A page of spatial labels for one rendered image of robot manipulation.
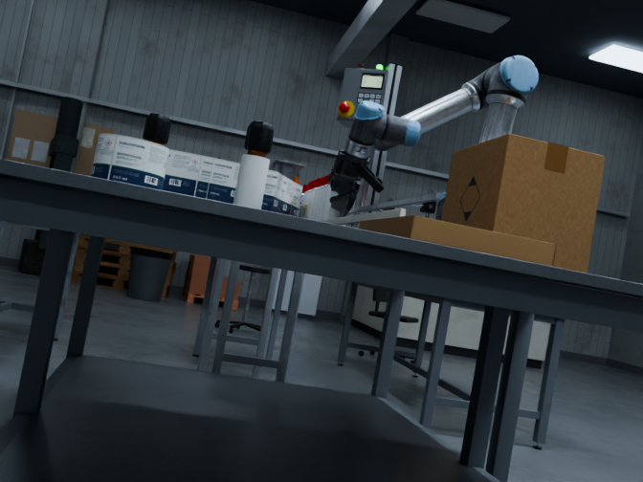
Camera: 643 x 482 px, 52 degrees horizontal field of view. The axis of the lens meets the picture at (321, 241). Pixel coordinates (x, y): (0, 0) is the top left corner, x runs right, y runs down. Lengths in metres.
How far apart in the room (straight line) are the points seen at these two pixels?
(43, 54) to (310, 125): 4.17
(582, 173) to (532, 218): 0.16
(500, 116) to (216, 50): 9.21
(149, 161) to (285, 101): 9.07
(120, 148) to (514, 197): 1.05
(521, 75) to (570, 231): 0.65
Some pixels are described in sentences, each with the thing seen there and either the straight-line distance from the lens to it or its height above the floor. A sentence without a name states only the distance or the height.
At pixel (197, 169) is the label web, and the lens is 2.27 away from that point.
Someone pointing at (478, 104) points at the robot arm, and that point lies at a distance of 2.17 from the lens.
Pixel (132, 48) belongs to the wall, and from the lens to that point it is 11.06.
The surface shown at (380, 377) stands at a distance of 3.20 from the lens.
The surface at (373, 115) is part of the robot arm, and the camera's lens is 1.88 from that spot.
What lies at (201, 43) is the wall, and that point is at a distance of 11.06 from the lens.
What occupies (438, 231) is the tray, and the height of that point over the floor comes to 0.85.
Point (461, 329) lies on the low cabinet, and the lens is 8.59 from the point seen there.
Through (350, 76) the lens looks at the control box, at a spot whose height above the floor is 1.44.
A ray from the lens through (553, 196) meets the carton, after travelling 1.54.
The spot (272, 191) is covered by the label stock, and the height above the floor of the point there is 0.99.
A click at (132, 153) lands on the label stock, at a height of 0.98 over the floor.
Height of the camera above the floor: 0.76
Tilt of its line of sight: 2 degrees up
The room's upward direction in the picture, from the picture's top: 10 degrees clockwise
